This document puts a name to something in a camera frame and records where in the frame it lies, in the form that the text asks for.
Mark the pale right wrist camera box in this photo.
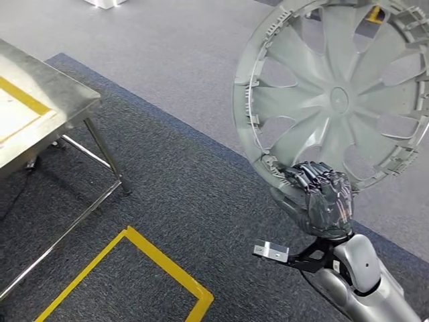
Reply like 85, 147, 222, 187
253, 239, 290, 264

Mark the silver plastic wheel hubcap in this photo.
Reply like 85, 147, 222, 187
231, 0, 429, 193

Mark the white lit display block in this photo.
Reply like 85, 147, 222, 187
84, 0, 128, 11

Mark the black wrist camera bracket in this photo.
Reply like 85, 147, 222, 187
287, 237, 336, 274

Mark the stainless steel workbench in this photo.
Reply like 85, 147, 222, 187
0, 38, 133, 303

